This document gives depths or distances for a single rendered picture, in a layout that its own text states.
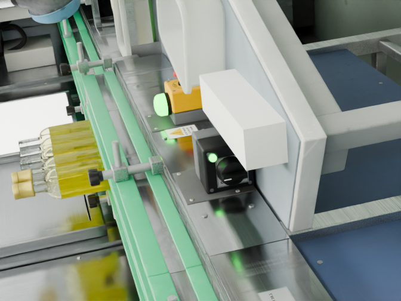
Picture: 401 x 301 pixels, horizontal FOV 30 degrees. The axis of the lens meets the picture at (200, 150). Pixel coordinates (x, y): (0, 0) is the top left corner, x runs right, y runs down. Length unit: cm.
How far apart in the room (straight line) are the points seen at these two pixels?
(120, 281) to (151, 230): 43
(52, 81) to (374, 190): 170
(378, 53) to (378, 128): 86
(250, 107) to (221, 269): 23
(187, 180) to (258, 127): 28
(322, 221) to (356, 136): 15
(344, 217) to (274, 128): 20
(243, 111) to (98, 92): 72
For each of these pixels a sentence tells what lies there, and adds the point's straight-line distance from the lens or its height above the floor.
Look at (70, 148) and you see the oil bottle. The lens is 173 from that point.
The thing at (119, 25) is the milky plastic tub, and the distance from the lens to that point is 205.
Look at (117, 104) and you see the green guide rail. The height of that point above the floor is 91.
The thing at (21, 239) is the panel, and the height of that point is 117.
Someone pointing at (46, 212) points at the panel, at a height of 111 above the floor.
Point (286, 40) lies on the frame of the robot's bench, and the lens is 119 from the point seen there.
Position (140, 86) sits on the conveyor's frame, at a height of 85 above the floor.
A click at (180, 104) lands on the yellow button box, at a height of 81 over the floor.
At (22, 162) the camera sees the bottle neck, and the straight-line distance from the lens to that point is 174.
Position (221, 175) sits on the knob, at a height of 81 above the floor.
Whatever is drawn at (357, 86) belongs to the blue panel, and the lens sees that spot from 164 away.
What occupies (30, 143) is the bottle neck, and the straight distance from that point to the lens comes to 185.
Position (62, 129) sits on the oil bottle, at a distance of 184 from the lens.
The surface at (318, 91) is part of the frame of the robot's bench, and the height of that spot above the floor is 67.
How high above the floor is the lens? 105
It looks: 10 degrees down
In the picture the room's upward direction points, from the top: 101 degrees counter-clockwise
